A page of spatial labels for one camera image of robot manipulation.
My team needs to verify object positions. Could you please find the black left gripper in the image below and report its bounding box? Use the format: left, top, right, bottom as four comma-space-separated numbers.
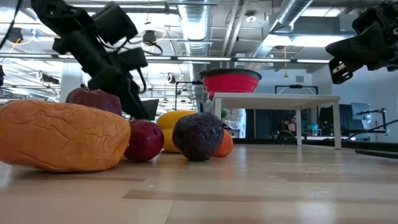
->
52, 28, 150, 121

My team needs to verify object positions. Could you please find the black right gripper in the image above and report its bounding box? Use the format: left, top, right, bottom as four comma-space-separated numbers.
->
325, 18, 398, 85

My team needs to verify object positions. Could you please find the large dark red toy fruit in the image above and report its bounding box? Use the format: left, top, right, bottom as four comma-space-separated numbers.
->
65, 83, 123, 118

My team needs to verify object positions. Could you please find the small red toy plum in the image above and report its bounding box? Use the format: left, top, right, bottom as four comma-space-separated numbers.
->
123, 119, 165, 162

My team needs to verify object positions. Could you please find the yellow toy pepper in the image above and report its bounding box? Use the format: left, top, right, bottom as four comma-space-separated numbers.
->
155, 110, 198, 153

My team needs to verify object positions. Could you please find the large orange toy fruit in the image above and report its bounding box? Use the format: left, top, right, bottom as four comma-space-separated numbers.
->
0, 99, 132, 173

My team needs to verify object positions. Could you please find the dark purple toy cabbage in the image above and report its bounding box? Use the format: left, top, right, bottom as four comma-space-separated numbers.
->
172, 111, 224, 162

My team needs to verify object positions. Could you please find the small orange toy tangerine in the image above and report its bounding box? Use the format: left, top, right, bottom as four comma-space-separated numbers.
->
213, 129, 234, 158

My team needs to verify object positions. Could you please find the background computer monitor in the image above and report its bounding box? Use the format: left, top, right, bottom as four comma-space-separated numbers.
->
350, 102, 373, 131

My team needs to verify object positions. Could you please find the white perforated riser shelf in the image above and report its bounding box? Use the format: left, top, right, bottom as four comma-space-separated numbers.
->
211, 92, 342, 150

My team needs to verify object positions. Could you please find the person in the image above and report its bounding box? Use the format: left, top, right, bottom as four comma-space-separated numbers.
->
222, 108, 247, 139
280, 113, 300, 139

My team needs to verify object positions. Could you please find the red collapsible colander bowl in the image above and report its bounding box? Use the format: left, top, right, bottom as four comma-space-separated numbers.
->
199, 68, 262, 101

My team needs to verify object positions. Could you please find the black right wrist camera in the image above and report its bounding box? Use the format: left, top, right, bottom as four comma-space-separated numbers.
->
352, 7, 394, 35

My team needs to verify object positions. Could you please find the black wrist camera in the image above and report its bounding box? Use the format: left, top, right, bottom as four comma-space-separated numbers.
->
352, 7, 394, 35
91, 2, 139, 46

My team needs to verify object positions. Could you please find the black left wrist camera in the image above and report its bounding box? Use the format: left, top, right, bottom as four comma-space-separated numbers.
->
91, 2, 139, 46

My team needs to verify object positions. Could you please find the silver ventilation duct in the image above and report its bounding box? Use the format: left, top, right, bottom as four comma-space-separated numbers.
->
251, 0, 315, 60
177, 0, 213, 110

